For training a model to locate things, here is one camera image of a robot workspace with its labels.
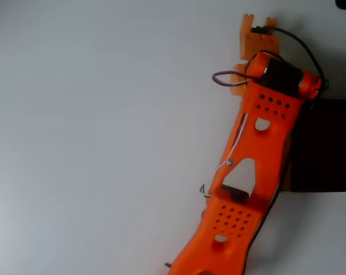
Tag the dark red box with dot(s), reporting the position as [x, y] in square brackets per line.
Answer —
[327, 149]

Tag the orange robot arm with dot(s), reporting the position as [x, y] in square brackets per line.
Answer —
[261, 143]

